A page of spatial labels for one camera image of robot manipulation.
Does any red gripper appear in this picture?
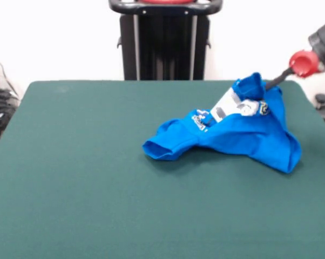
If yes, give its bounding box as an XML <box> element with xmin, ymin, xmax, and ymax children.
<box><xmin>264</xmin><ymin>49</ymin><xmax>321</xmax><ymax>90</ymax></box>

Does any blue printed T-shirt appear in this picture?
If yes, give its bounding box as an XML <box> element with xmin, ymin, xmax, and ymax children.
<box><xmin>142</xmin><ymin>72</ymin><xmax>302</xmax><ymax>174</ymax></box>

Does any black office chair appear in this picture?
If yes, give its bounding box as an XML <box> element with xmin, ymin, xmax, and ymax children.
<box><xmin>314</xmin><ymin>93</ymin><xmax>325</xmax><ymax>135</ymax></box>

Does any dark green table cloth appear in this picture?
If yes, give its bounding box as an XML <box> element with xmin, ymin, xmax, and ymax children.
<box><xmin>0</xmin><ymin>79</ymin><xmax>325</xmax><ymax>259</ymax></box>

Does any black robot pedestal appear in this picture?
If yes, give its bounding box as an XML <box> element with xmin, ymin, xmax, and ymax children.
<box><xmin>108</xmin><ymin>0</ymin><xmax>223</xmax><ymax>81</ymax></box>

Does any black cable tangle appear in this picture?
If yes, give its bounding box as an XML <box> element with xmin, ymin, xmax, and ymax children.
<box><xmin>0</xmin><ymin>50</ymin><xmax>22</xmax><ymax>142</ymax></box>

